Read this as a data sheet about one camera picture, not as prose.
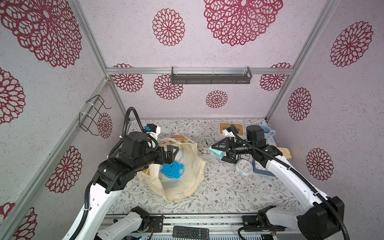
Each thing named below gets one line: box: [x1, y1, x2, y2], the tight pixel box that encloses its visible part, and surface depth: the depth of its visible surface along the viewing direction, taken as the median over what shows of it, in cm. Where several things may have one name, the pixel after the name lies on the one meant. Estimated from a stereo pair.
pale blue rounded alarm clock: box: [174, 148, 185, 163], surface depth 97 cm
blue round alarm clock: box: [161, 160, 185, 179], surface depth 90 cm
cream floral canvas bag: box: [137, 134, 206, 202], surface depth 83 cm
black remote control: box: [172, 226, 210, 240], surface depth 71 cm
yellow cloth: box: [276, 147, 292, 160], surface depth 100 cm
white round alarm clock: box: [235, 159, 254, 176], surface depth 92 cm
